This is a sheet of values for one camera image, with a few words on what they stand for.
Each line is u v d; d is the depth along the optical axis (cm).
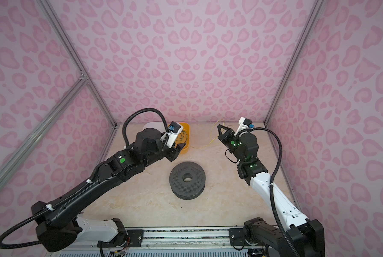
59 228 41
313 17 71
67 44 79
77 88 85
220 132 70
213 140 111
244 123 65
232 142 63
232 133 63
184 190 82
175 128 54
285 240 37
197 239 75
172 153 58
